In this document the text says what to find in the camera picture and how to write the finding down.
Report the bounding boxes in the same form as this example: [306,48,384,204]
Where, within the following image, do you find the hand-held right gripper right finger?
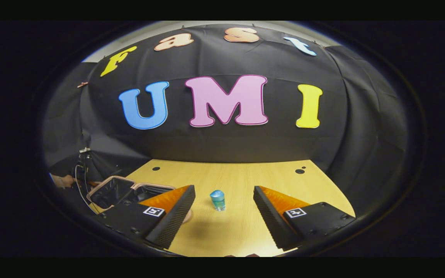
[253,186,356,251]

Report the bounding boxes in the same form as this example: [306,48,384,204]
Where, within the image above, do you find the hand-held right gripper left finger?
[101,185,196,249]

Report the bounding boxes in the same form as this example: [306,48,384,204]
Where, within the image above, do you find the blue skin care bottle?
[209,190,226,212]

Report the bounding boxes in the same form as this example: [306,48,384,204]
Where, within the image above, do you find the black backdrop cloth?
[42,24,410,193]

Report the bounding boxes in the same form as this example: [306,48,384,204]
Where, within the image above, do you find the white cable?
[75,164,99,213]

